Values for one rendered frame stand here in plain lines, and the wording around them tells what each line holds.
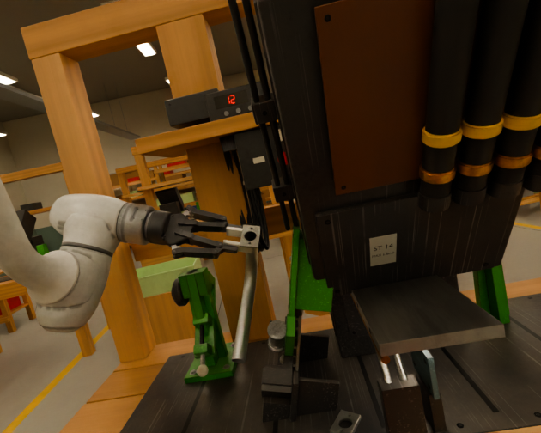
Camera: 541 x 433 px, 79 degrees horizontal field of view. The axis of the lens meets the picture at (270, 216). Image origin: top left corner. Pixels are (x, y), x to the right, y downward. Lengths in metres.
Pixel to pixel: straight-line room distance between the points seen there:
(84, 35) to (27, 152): 11.54
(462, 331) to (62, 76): 1.15
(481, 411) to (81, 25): 1.32
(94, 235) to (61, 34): 0.66
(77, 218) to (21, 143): 11.99
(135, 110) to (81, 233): 10.67
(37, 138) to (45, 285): 11.86
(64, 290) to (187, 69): 0.66
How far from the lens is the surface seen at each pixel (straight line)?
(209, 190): 1.00
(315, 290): 0.65
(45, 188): 12.41
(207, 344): 0.90
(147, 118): 11.25
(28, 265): 0.68
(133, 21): 1.14
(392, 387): 0.62
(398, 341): 0.49
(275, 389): 0.73
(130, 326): 1.20
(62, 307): 0.75
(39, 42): 1.26
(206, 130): 0.88
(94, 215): 0.78
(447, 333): 0.51
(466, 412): 0.75
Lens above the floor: 1.38
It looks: 7 degrees down
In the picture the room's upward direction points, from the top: 12 degrees counter-clockwise
